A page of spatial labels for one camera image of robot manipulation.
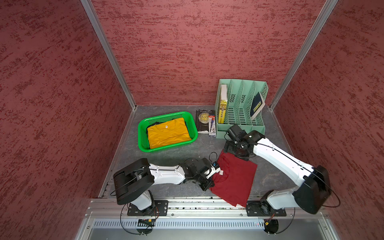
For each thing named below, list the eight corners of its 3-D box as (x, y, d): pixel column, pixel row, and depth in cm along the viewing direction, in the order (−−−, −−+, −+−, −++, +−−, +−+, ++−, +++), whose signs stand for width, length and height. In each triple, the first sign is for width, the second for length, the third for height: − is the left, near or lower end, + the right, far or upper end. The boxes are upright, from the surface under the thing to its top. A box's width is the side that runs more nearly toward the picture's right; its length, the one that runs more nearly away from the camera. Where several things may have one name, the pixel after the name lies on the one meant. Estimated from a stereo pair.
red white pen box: (209, 137, 104) (209, 134, 101) (208, 118, 115) (208, 115, 112) (216, 137, 104) (216, 134, 101) (214, 118, 115) (214, 115, 112)
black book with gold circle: (195, 133, 106) (195, 131, 104) (195, 111, 120) (195, 109, 118) (216, 133, 106) (216, 131, 104) (213, 111, 120) (214, 109, 118)
